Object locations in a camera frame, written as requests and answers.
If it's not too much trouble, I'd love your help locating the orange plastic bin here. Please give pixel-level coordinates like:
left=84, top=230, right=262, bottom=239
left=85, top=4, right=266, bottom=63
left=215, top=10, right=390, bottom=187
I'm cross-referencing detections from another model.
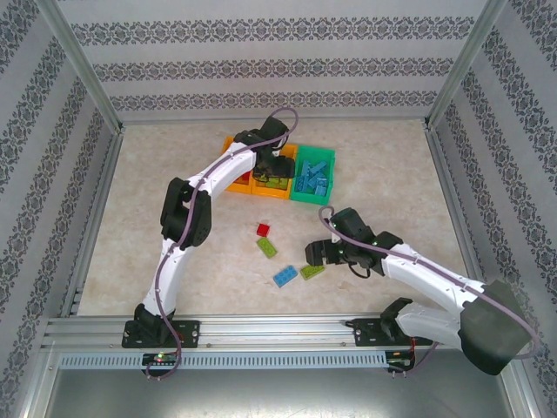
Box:
left=250, top=143, right=299, bottom=201
left=220, top=135, right=258, bottom=195

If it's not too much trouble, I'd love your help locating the green plastic bin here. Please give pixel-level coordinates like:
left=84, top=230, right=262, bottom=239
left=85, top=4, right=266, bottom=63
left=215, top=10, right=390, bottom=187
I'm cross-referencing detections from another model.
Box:
left=289, top=145, right=338, bottom=206

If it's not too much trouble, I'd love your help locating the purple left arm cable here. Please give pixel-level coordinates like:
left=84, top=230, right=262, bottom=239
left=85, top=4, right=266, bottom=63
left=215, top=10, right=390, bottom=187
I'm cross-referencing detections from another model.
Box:
left=143, top=106, right=300, bottom=383

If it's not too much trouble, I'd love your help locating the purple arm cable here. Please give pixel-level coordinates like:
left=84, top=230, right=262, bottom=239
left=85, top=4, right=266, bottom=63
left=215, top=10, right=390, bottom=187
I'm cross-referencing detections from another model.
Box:
left=143, top=106, right=300, bottom=383
left=317, top=205, right=541, bottom=378

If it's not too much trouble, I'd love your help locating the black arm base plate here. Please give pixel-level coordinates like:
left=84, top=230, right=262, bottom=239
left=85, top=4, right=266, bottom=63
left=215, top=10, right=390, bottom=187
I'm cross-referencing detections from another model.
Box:
left=121, top=320, right=202, bottom=349
left=352, top=317, right=435, bottom=347

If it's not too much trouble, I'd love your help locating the aluminium mounting rail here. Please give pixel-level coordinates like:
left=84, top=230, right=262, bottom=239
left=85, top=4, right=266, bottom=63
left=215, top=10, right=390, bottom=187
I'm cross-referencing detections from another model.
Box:
left=41, top=312, right=465, bottom=349

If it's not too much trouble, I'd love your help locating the grey slotted cable duct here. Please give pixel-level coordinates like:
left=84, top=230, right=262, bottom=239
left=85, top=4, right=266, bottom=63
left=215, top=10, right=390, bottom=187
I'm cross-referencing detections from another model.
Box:
left=58, top=351, right=389, bottom=370

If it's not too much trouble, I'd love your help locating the aluminium side rail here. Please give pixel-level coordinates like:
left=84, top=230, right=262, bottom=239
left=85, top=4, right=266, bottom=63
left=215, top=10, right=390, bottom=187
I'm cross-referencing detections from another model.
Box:
left=424, top=124, right=487, bottom=287
left=58, top=128, right=125, bottom=318

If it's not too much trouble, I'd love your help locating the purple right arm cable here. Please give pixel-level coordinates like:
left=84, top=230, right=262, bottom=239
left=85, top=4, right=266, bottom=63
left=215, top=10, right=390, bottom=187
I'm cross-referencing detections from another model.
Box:
left=317, top=205, right=541, bottom=378

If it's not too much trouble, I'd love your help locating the aluminium frame post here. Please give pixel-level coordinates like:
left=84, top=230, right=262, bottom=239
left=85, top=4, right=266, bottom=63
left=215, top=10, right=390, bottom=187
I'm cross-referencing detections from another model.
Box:
left=33, top=0, right=125, bottom=134
left=424, top=0, right=510, bottom=131

